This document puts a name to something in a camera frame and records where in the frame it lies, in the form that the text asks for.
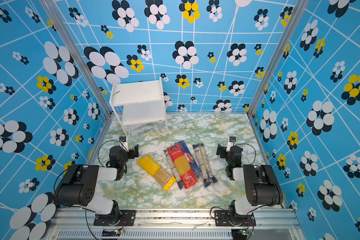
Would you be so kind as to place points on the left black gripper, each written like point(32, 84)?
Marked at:
point(132, 151)

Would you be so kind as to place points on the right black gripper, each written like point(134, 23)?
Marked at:
point(222, 151)

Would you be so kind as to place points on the red spaghetti bag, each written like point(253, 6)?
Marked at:
point(182, 165)

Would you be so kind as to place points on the yellow spaghetti bag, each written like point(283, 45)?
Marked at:
point(157, 172)

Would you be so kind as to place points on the clear noodle bag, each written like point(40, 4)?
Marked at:
point(204, 165)
point(174, 170)

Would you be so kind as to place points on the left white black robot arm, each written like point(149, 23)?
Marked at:
point(78, 186)

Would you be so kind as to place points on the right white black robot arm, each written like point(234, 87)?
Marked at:
point(261, 184)

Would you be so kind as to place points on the white two-tier metal shelf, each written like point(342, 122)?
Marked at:
point(138, 103)

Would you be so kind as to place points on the dark blue spaghetti bag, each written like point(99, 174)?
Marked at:
point(193, 163)

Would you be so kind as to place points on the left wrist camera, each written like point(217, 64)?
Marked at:
point(123, 142)

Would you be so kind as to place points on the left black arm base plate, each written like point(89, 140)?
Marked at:
point(120, 218)

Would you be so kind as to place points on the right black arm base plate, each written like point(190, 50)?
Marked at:
point(224, 218)

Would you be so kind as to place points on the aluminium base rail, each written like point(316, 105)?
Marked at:
point(176, 224)

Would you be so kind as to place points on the left aluminium corner post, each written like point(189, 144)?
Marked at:
point(67, 38)

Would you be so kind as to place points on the aluminium corner post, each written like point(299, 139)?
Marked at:
point(67, 38)
point(277, 54)

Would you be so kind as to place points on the right aluminium corner post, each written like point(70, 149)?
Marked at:
point(277, 54)

